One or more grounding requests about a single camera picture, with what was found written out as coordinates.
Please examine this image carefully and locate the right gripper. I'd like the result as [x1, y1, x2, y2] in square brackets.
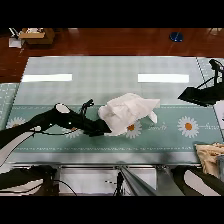
[177, 86, 221, 108]

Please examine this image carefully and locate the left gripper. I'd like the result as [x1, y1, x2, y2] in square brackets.
[83, 118, 113, 138]

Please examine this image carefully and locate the white shirt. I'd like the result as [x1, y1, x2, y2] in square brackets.
[97, 92, 161, 137]

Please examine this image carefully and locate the beige garment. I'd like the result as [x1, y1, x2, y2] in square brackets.
[194, 142, 224, 178]

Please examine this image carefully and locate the blue round object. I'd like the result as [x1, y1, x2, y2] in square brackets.
[169, 31, 185, 43]

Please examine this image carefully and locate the cardboard box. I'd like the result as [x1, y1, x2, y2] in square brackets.
[18, 28, 56, 46]

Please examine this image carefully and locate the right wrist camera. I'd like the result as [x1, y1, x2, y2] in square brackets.
[197, 58, 224, 90]

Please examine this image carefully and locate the black cable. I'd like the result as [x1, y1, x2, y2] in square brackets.
[53, 179, 78, 197]

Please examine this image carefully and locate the silver frame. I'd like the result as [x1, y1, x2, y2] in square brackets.
[0, 161, 224, 197]

